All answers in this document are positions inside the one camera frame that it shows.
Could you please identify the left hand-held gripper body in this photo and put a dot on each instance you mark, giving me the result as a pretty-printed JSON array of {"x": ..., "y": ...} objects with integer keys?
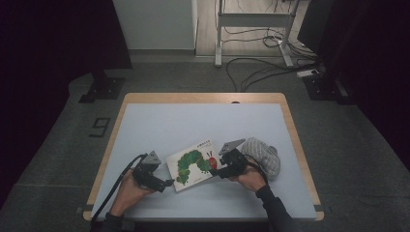
[{"x": 146, "y": 175}]

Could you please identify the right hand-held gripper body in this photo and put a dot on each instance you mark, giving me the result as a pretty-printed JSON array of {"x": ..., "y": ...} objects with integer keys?
[{"x": 233, "y": 161}]

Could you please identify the white caterpillar picture book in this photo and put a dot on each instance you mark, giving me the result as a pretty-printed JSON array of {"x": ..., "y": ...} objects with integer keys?
[{"x": 193, "y": 164}]

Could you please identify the grey striped cloth bag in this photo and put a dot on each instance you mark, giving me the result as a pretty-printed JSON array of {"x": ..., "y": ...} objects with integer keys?
[{"x": 262, "y": 158}]

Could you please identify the person's left hand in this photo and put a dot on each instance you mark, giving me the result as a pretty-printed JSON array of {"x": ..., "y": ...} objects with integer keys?
[{"x": 130, "y": 193}]

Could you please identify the person's right hand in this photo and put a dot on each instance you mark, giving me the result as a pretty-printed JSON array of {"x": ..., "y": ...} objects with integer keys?
[{"x": 251, "y": 180}]

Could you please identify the light blue table mat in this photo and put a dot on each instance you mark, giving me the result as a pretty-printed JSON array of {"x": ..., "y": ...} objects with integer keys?
[{"x": 206, "y": 122}]

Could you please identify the black floor tape mark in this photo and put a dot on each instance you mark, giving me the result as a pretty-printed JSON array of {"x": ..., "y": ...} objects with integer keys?
[{"x": 100, "y": 127}]

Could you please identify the wooden table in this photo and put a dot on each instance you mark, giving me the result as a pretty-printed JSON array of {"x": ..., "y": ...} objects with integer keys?
[{"x": 206, "y": 97}]

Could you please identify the black stand base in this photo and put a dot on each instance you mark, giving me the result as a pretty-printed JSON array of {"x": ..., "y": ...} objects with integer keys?
[
  {"x": 104, "y": 88},
  {"x": 325, "y": 88}
]

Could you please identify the white power strip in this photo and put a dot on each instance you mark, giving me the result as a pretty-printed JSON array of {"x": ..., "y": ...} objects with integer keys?
[{"x": 307, "y": 73}]

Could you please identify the dark curtain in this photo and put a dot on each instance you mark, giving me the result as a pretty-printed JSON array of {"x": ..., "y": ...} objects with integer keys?
[
  {"x": 48, "y": 64},
  {"x": 380, "y": 64}
]

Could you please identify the white cabinet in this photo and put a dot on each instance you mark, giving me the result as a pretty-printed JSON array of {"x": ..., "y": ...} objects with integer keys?
[{"x": 154, "y": 24}]

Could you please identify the dark monitor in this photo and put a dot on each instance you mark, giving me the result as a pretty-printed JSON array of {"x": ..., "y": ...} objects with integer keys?
[{"x": 312, "y": 22}]

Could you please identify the white metal stand frame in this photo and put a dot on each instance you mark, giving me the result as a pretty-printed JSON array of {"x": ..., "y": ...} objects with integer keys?
[{"x": 254, "y": 20}]

